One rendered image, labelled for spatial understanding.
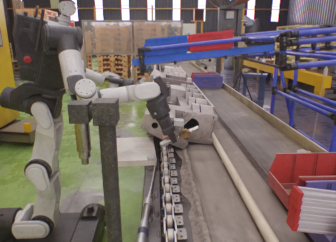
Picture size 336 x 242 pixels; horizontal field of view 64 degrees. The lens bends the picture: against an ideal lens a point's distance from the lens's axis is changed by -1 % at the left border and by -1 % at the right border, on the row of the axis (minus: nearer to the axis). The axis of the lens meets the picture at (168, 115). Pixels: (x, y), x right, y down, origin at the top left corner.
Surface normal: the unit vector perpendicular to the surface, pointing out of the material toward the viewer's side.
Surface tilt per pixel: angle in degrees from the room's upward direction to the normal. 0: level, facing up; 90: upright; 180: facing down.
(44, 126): 90
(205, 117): 90
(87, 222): 0
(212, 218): 0
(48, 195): 114
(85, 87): 54
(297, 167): 88
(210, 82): 92
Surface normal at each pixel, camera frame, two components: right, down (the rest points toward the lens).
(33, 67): 0.48, 0.36
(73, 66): 0.22, -0.35
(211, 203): 0.00, -0.96
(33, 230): 0.06, 0.27
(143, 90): 0.33, 0.12
